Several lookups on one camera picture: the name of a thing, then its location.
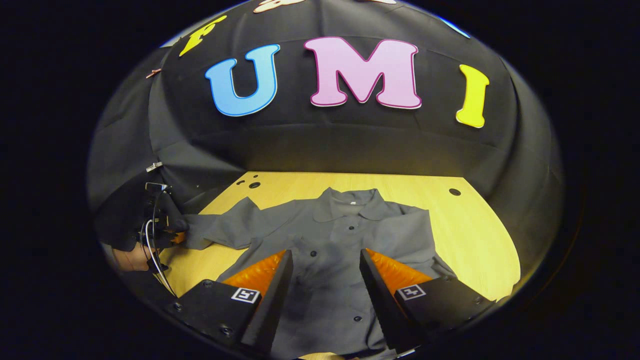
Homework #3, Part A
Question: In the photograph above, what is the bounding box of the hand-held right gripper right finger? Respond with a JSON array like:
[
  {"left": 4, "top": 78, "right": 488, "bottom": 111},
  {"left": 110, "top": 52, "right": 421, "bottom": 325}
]
[{"left": 359, "top": 248, "right": 496, "bottom": 353}]

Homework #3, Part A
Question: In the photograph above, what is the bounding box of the grey button shirt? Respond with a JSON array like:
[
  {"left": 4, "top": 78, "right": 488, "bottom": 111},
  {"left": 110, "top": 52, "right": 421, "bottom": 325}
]
[{"left": 182, "top": 187, "right": 458, "bottom": 360}]

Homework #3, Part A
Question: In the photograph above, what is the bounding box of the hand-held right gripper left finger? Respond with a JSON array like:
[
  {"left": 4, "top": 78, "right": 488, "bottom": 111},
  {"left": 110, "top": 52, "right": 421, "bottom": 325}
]
[{"left": 165, "top": 249, "right": 294, "bottom": 357}]

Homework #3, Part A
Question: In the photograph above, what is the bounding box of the black backdrop cloth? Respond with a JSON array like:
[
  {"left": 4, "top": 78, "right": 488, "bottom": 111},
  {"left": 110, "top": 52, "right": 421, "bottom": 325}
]
[{"left": 86, "top": 0, "right": 566, "bottom": 281}]

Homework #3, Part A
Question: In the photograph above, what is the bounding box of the white cable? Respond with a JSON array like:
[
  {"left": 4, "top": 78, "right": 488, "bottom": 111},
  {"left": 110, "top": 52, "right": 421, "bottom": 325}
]
[{"left": 141, "top": 192, "right": 177, "bottom": 297}]

